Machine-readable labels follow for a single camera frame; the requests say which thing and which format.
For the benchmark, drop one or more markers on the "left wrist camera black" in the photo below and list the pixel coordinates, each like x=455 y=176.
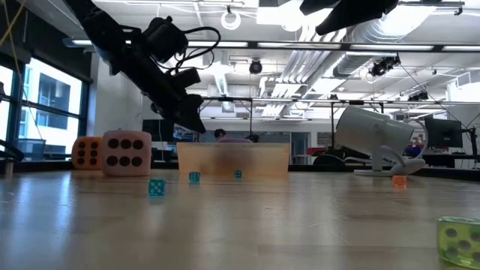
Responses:
x=165 y=39

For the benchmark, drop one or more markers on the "white desk camera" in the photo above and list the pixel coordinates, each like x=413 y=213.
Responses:
x=367 y=131

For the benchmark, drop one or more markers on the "round black camera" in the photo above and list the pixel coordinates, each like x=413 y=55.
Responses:
x=255 y=67

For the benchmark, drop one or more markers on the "person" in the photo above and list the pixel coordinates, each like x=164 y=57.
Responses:
x=219 y=133

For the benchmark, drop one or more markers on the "small teal translucent die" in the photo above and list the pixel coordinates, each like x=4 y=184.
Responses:
x=238 y=174
x=194 y=177
x=156 y=186

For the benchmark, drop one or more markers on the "orange translucent plastic bin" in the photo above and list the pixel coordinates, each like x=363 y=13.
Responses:
x=270 y=161

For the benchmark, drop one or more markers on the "large window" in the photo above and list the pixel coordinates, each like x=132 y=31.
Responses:
x=56 y=93

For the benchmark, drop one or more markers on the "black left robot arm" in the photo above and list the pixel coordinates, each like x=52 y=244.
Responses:
x=97 y=22

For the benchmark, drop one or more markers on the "black aluminium rig frame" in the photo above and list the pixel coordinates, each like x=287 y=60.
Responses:
x=48 y=167

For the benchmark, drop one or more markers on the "large orange foam die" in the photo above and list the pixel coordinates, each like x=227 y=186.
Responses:
x=86 y=153

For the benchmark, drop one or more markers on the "black computer monitor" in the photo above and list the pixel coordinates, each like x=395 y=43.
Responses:
x=444 y=133
x=157 y=131

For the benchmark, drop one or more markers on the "large pink foam die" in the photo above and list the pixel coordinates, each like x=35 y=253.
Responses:
x=125 y=165

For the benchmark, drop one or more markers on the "silver ventilation duct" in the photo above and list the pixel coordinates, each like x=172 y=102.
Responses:
x=360 y=60

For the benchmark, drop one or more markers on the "small grey post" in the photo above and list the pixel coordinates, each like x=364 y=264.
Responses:
x=8 y=167

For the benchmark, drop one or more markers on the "small green translucent die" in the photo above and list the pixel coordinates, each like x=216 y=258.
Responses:
x=459 y=243

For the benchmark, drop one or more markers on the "black spotlight cluster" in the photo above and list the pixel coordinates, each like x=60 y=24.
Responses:
x=382 y=66

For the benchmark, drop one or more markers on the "small orange translucent die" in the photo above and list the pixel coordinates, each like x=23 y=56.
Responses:
x=399 y=181

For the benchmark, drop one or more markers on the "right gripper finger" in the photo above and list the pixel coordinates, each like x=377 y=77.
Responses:
x=315 y=5
x=356 y=15

